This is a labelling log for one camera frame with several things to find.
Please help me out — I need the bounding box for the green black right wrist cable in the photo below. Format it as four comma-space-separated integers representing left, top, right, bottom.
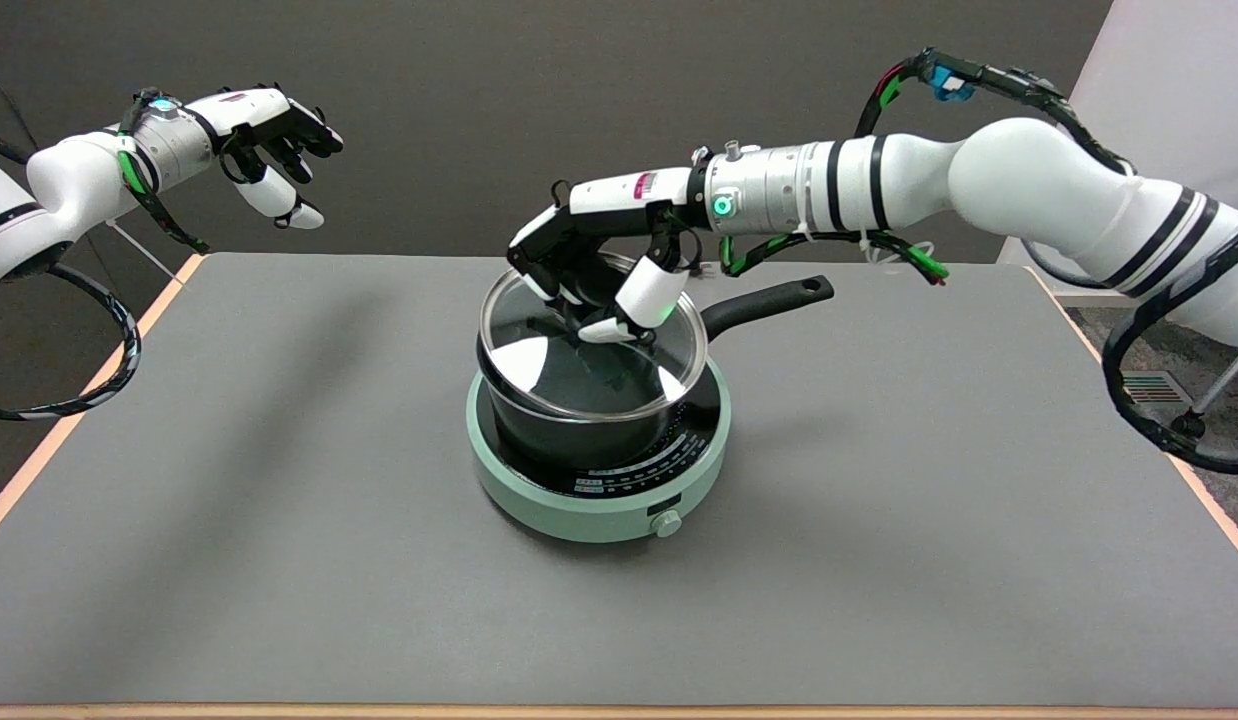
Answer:
719, 230, 950, 289

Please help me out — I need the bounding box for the green black wrist cable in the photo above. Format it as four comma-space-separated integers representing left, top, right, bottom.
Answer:
116, 88, 212, 255
719, 230, 950, 289

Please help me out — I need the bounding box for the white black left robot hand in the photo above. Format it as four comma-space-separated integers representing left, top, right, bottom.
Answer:
184, 84, 346, 232

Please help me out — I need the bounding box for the grey chair leg with caster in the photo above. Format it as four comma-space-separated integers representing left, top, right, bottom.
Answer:
1171, 345, 1238, 442

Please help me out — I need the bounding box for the green round induction cooker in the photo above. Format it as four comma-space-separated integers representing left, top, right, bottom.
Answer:
466, 352, 732, 544

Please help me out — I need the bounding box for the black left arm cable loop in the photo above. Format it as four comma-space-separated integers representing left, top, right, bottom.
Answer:
0, 262, 143, 422

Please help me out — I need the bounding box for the green black left wrist cable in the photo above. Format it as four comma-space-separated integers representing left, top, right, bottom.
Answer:
116, 88, 212, 255

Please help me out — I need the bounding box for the black cable with blue connector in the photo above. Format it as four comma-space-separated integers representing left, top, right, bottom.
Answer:
856, 46, 1137, 177

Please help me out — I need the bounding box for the floor vent grille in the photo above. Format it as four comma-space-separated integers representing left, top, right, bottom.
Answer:
1122, 371, 1193, 405

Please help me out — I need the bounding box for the glass pot lid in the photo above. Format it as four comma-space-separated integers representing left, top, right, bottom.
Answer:
478, 266, 708, 422

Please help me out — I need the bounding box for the grey right arm cable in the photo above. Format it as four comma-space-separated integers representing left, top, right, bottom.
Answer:
1019, 238, 1132, 298

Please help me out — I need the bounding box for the black long-handled pot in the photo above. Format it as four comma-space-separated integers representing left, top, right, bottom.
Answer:
476, 275, 836, 471

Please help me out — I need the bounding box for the black right arm cable loop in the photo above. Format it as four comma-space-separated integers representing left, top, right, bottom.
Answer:
1101, 228, 1238, 477

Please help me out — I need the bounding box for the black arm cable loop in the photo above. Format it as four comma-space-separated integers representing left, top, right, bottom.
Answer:
0, 262, 143, 422
1101, 228, 1238, 477

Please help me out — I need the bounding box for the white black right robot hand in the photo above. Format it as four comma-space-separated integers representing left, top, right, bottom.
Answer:
506, 168, 702, 346

